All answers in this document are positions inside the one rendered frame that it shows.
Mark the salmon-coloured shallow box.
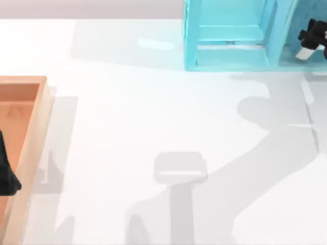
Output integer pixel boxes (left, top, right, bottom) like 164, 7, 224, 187
0, 76, 55, 245

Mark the pale grey rounded box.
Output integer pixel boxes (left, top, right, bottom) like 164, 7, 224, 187
295, 46, 318, 61

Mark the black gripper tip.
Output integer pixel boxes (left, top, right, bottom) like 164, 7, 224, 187
0, 130, 22, 197

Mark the light blue rack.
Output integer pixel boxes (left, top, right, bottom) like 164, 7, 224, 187
182, 0, 327, 72

